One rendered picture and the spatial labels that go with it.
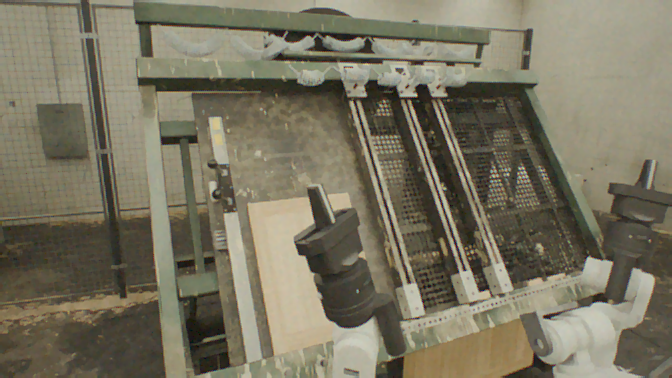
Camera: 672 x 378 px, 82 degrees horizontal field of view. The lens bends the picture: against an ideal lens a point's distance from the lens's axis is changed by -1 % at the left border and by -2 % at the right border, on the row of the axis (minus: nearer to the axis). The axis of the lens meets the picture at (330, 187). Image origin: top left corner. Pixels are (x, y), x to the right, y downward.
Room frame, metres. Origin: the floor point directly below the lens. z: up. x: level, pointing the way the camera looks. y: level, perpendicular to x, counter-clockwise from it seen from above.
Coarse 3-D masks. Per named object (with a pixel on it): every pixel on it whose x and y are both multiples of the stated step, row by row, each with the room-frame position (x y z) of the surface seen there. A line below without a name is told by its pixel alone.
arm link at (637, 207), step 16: (608, 192) 0.80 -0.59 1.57; (624, 192) 0.76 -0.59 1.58; (640, 192) 0.76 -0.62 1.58; (656, 192) 0.75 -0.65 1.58; (624, 208) 0.76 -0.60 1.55; (640, 208) 0.75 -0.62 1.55; (656, 208) 0.75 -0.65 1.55; (608, 224) 0.78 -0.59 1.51; (624, 224) 0.75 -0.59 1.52; (640, 224) 0.74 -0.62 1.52; (608, 240) 0.76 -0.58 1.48; (624, 240) 0.73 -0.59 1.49; (640, 240) 0.72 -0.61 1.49; (656, 240) 0.73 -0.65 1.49
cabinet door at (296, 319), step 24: (264, 216) 1.48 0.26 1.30; (288, 216) 1.51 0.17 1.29; (264, 240) 1.42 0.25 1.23; (288, 240) 1.45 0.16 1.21; (264, 264) 1.37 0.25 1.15; (288, 264) 1.40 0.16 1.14; (264, 288) 1.31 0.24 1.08; (288, 288) 1.34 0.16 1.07; (312, 288) 1.37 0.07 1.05; (288, 312) 1.29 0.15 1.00; (312, 312) 1.32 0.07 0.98; (288, 336) 1.24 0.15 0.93; (312, 336) 1.26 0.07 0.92
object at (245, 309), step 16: (224, 144) 1.59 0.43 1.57; (224, 160) 1.54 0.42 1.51; (224, 224) 1.41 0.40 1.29; (240, 240) 1.37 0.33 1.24; (240, 256) 1.34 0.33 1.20; (240, 272) 1.30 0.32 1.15; (240, 288) 1.27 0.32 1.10; (240, 304) 1.24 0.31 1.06; (240, 320) 1.21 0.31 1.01; (256, 336) 1.19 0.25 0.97; (256, 352) 1.16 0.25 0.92
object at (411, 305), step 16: (352, 64) 1.99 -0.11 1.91; (352, 96) 1.88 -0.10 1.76; (352, 112) 1.86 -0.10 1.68; (352, 128) 1.86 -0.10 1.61; (368, 144) 1.79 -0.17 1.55; (368, 160) 1.73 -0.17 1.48; (368, 176) 1.71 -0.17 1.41; (368, 192) 1.71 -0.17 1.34; (384, 192) 1.66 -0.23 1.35; (384, 208) 1.62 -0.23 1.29; (384, 224) 1.58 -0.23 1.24; (384, 240) 1.57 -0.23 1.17; (400, 240) 1.55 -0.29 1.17; (400, 256) 1.53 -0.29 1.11; (400, 272) 1.47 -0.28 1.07; (400, 288) 1.45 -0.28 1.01; (416, 288) 1.45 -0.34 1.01; (400, 304) 1.44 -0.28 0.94; (416, 304) 1.41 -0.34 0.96
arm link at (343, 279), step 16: (352, 208) 0.60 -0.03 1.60; (336, 224) 0.55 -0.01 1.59; (352, 224) 0.57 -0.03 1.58; (304, 240) 0.52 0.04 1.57; (320, 240) 0.51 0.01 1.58; (336, 240) 0.53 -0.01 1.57; (352, 240) 0.56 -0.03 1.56; (320, 256) 0.52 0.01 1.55; (336, 256) 0.53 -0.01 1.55; (352, 256) 0.55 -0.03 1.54; (320, 272) 0.53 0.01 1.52; (336, 272) 0.52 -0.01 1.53; (352, 272) 0.54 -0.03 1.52; (368, 272) 0.55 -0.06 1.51; (320, 288) 0.53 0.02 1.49; (336, 288) 0.52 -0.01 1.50; (352, 288) 0.52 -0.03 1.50; (368, 288) 0.54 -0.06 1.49; (336, 304) 0.52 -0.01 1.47; (352, 304) 0.52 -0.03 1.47
